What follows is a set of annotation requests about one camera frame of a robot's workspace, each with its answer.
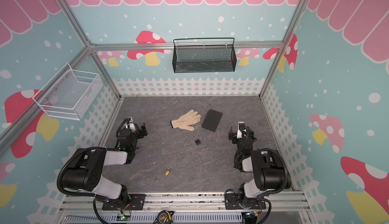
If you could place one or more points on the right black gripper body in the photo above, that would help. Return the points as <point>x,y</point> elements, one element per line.
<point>234,134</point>

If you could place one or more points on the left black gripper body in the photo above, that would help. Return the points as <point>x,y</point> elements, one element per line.
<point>141,130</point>

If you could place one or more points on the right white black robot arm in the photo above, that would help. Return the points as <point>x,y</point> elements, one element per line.
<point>270,174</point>

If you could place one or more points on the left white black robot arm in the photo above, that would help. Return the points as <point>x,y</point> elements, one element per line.
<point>82,175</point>

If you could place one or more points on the metal hex key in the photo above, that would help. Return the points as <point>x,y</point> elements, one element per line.
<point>204,116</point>

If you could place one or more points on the flat black box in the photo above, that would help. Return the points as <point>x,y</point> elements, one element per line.
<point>212,120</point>

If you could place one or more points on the brass padlock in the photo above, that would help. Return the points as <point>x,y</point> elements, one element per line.
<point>167,171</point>

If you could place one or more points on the beige knit work glove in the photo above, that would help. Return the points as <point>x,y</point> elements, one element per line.
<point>186,121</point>

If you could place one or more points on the green circuit board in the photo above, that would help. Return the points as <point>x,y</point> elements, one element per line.
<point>123,217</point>

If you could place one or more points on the yellow black tape measure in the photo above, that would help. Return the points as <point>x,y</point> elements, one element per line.
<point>164,217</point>

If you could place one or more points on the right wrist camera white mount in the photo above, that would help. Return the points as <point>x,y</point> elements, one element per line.
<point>241,130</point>

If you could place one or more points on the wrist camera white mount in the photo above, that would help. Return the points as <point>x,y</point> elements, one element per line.
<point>241,130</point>
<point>129,124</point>

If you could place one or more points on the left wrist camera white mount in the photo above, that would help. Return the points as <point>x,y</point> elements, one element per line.
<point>129,124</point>

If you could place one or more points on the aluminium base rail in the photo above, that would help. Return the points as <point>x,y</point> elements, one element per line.
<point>155,202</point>

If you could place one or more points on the white mesh wall basket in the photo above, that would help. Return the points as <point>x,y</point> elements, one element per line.
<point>70,95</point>

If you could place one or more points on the black mesh wall basket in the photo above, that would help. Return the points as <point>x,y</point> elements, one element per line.
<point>204,55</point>

